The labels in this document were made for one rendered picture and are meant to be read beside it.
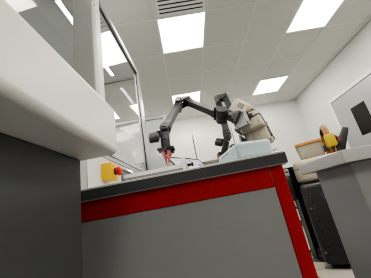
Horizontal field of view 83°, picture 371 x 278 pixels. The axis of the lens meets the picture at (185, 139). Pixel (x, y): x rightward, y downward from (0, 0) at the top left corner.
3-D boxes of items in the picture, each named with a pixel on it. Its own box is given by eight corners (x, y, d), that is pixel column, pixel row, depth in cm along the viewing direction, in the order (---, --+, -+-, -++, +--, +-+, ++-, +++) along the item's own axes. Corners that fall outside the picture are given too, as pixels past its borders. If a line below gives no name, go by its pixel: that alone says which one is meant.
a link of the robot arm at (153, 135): (165, 122, 138) (167, 133, 143) (148, 124, 138) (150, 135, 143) (167, 132, 128) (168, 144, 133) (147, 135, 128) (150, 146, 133)
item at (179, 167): (188, 180, 132) (186, 171, 134) (184, 175, 108) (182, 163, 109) (126, 192, 134) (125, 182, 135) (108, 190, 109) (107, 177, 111)
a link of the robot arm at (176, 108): (182, 96, 166) (184, 108, 173) (175, 96, 168) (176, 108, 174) (165, 126, 133) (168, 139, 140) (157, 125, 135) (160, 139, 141)
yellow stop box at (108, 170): (120, 180, 93) (118, 164, 95) (113, 178, 86) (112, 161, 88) (109, 182, 93) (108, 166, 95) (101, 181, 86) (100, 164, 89)
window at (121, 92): (147, 173, 171) (135, 73, 200) (93, 145, 89) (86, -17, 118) (147, 173, 171) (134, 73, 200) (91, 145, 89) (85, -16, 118)
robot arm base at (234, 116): (239, 110, 137) (245, 115, 147) (228, 107, 142) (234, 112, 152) (234, 122, 138) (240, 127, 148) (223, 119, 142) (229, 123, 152)
